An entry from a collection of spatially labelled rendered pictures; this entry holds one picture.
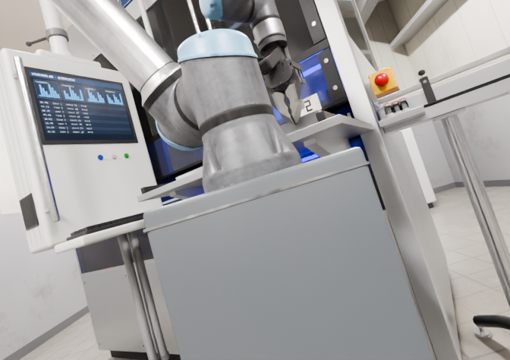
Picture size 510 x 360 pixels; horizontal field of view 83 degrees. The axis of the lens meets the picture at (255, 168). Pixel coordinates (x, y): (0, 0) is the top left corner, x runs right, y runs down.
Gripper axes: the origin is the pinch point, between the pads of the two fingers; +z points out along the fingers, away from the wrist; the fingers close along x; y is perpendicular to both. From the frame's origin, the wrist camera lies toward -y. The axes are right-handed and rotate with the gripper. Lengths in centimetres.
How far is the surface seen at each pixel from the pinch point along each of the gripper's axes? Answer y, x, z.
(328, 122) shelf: -2.9, -8.4, 4.5
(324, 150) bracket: 8.9, -2.0, 8.7
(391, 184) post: 37.2, -10.6, 23.8
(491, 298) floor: 101, -26, 91
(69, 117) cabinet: -2, 89, -37
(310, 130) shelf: -2.9, -4.0, 4.4
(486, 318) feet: 66, -22, 81
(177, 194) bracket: 4.0, 47.5, 6.6
